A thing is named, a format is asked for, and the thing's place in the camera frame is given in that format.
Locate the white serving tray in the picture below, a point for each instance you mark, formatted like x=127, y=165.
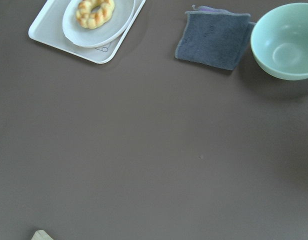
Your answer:
x=56, y=26

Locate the dark grey folded cloth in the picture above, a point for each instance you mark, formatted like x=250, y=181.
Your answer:
x=214, y=37

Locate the white round plate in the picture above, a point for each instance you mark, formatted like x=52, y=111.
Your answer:
x=90, y=38

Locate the mint green bowl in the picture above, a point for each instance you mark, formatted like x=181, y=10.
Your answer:
x=279, y=42

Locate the wooden cutting board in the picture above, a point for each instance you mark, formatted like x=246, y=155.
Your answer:
x=41, y=235

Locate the glazed ring donut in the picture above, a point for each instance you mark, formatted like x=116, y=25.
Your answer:
x=92, y=14

